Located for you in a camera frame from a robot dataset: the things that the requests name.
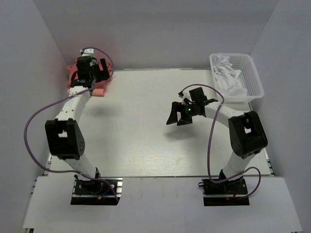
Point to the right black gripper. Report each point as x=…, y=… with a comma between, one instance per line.
x=176, y=107

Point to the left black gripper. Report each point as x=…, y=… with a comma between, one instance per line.
x=102, y=76

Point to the red t-shirt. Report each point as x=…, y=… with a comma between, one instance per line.
x=73, y=69

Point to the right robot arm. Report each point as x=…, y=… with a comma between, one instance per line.
x=246, y=132

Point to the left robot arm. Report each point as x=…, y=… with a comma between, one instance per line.
x=65, y=139

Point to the folded salmon t-shirt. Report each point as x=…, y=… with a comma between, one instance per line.
x=97, y=92

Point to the white crumpled t-shirt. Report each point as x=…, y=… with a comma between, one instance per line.
x=226, y=77

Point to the white plastic basket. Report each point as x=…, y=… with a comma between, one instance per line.
x=249, y=77

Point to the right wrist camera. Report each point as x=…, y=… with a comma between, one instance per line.
x=186, y=99

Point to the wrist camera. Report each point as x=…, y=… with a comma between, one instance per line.
x=87, y=52
x=186, y=99

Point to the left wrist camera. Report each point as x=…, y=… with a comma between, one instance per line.
x=87, y=52

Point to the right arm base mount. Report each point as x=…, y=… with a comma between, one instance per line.
x=229, y=193

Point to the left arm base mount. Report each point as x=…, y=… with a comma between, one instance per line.
x=90, y=193

